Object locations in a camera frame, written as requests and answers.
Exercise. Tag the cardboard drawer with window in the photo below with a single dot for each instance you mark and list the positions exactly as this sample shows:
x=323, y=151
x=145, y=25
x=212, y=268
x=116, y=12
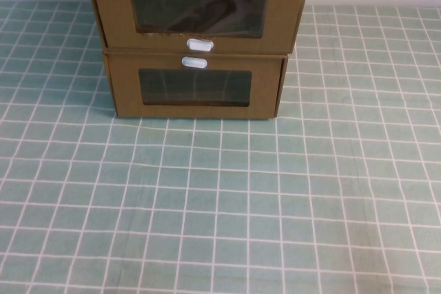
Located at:
x=110, y=5
x=144, y=53

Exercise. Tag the green white checked tablecloth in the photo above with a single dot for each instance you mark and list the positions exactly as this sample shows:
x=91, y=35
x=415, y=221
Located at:
x=220, y=204

